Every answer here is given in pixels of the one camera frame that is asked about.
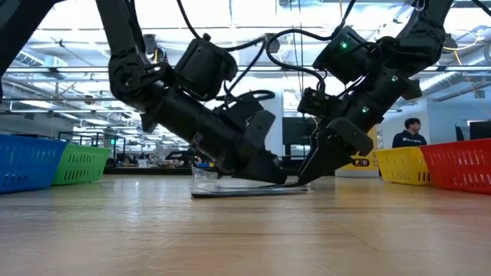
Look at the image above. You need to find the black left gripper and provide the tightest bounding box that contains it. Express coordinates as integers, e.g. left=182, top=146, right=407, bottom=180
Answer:
left=141, top=82, right=288, bottom=186

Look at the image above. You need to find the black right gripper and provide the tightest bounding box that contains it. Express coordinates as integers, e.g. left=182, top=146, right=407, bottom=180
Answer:
left=296, top=65, right=423, bottom=186

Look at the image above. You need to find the black comb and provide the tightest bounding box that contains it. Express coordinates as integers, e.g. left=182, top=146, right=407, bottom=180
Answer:
left=190, top=166, right=310, bottom=199

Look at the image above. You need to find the yellow plastic basket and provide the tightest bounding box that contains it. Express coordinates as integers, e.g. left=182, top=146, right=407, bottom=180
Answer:
left=373, top=146, right=432, bottom=187

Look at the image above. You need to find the person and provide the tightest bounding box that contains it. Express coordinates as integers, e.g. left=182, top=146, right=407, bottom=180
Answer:
left=391, top=117, right=428, bottom=150

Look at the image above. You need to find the dark background table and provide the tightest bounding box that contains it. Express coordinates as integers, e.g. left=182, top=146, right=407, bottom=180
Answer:
left=102, top=165, right=223, bottom=177

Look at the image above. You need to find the red plastic basket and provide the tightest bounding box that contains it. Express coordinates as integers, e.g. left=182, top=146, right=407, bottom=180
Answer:
left=418, top=138, right=491, bottom=196

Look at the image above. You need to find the black computer monitor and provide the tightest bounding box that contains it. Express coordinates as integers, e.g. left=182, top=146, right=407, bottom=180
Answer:
left=468, top=120, right=491, bottom=141

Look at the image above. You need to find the green plastic basket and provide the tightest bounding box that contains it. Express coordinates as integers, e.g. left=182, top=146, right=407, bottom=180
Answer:
left=51, top=143, right=113, bottom=187

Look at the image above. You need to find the blue plastic basket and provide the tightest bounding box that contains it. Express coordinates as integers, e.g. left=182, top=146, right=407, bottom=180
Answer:
left=0, top=133, right=68, bottom=194

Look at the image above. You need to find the black wall screen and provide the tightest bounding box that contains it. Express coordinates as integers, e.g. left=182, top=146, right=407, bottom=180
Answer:
left=282, top=116, right=318, bottom=147

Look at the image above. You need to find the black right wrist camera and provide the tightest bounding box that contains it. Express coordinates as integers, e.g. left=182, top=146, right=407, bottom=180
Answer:
left=297, top=87, right=341, bottom=118

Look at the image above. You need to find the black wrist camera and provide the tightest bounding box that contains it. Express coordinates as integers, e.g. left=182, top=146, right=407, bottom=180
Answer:
left=297, top=87, right=341, bottom=118
left=215, top=90, right=277, bottom=127

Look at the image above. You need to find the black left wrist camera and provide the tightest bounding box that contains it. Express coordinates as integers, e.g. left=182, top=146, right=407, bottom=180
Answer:
left=215, top=90, right=277, bottom=127

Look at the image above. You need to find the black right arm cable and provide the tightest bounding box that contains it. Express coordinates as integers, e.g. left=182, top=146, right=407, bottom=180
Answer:
left=265, top=0, right=358, bottom=93

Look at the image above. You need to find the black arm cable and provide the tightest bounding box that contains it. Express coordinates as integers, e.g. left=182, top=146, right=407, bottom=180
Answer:
left=265, top=0, right=358, bottom=93
left=175, top=0, right=269, bottom=53

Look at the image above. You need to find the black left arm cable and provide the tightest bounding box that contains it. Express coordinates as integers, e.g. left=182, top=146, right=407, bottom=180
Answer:
left=175, top=0, right=269, bottom=53

